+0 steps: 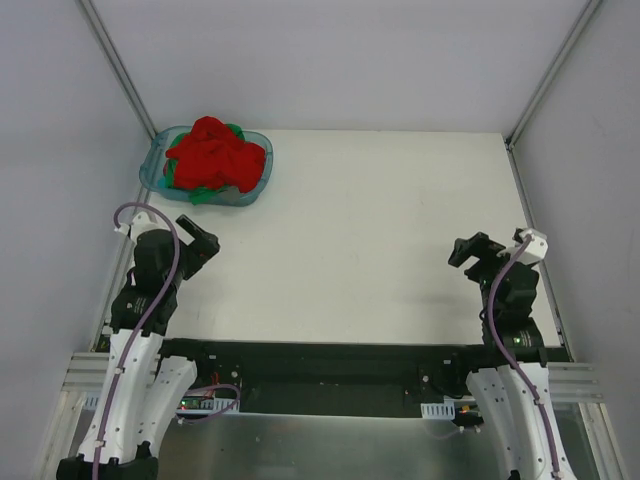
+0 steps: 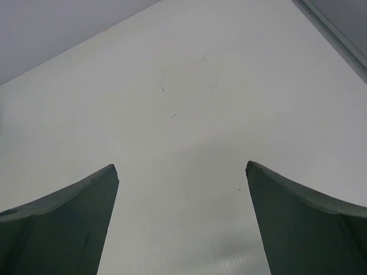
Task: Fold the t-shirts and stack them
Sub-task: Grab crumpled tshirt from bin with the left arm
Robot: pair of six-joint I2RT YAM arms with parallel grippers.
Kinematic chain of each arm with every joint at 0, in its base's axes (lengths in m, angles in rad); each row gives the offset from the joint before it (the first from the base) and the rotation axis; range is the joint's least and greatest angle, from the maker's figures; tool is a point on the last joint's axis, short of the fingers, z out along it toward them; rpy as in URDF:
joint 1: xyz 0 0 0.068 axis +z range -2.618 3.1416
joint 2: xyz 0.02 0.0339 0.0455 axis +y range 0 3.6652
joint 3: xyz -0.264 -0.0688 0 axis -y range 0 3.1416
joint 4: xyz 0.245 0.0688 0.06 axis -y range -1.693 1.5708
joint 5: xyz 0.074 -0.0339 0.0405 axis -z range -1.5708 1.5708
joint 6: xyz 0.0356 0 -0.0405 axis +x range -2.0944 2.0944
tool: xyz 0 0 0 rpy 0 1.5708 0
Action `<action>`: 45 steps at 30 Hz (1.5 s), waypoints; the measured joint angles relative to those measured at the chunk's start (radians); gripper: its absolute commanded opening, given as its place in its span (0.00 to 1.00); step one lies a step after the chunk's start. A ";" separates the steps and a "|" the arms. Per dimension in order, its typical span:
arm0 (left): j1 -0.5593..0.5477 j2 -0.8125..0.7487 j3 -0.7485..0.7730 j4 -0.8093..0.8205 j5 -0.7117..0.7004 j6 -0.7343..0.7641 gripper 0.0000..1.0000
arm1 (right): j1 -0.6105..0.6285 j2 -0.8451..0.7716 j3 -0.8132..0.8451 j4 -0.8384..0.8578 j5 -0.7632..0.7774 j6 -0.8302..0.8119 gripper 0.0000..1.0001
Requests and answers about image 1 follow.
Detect red t shirt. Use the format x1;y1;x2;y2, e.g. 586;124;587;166
165;115;266;195

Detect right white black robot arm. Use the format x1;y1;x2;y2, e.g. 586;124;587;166
448;228;575;479

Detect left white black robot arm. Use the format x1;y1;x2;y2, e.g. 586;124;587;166
56;213;220;479

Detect green t shirt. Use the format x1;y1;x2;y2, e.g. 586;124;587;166
162;122;248;207

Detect grey t shirt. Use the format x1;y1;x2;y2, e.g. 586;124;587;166
218;186;243;205

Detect clear blue plastic basket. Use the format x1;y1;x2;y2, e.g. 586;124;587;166
138;125;275;208

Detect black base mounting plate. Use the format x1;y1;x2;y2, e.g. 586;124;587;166
160;339;506;418

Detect aluminium front rail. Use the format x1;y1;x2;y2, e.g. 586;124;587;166
61;352;109;392

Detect right white slotted cable duct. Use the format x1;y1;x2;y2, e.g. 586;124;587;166
420;402;456;421

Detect white slotted cable duct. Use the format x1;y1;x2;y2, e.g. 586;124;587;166
82;393;239;414
420;402;456;421

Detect left white slotted cable duct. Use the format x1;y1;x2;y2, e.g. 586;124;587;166
82;393;239;414

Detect left aluminium frame post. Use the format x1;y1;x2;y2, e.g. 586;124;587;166
76;0;158;140

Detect aluminium frame post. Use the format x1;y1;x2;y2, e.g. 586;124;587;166
76;0;158;140
504;0;603;152

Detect right aluminium frame post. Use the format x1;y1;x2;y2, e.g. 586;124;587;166
504;0;603;152

